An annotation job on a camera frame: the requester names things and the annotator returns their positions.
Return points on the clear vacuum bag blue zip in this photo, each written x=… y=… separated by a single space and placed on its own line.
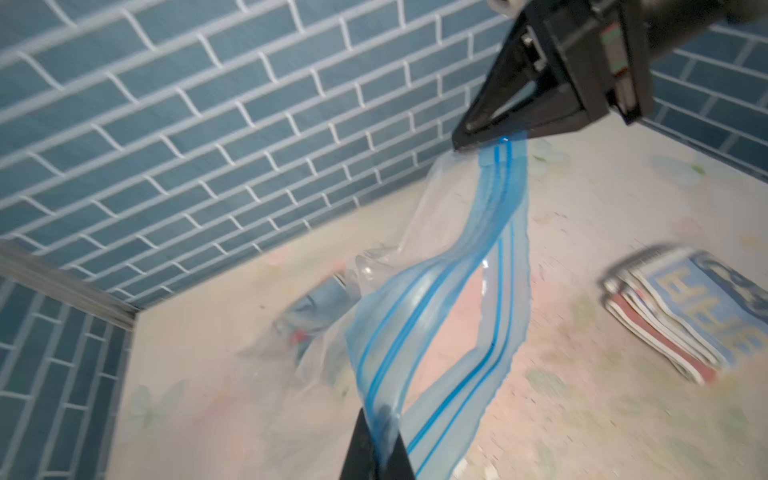
x=420 y=334

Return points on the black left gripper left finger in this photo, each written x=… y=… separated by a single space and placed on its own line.
x=360 y=461

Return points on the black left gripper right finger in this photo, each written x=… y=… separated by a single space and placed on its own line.
x=398 y=466

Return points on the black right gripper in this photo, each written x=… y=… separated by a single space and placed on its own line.
x=565 y=64

